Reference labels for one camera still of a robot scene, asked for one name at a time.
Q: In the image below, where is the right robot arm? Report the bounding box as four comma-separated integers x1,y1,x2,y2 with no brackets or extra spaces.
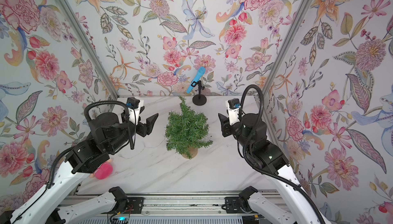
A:
218,84,330,224

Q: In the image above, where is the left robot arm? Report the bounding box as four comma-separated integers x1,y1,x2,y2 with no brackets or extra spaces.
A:
1,97,159,224

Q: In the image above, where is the small green christmas tree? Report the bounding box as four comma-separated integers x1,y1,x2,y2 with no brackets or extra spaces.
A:
165,96,213,155

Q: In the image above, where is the wooden tree base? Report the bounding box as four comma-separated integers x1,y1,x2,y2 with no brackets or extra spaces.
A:
181,147,198,160

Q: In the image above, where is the black microphone stand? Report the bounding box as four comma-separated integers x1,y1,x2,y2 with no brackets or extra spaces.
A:
192,80,207,106

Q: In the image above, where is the pink black toy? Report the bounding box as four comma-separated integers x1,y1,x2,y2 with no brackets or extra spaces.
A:
90,158,113,180

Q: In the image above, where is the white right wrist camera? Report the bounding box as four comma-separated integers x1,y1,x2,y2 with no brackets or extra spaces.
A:
226,98,241,126

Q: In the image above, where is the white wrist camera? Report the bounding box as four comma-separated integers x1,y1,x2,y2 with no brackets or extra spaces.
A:
226,98,241,126
126,97,144,125

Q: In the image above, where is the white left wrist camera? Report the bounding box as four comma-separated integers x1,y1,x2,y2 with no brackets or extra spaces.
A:
126,97,144,125

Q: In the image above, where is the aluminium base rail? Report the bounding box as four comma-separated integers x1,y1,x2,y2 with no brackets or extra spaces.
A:
50,191,295,224

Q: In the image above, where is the aluminium corner frame post right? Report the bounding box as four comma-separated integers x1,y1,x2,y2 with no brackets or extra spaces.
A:
263,0,312,96

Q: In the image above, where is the aluminium corner frame post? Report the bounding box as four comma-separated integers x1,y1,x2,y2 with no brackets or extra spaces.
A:
55,0,119,100
263,0,312,96

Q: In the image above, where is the aluminium corner frame post left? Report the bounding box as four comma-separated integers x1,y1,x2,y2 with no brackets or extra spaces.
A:
55,0,119,100

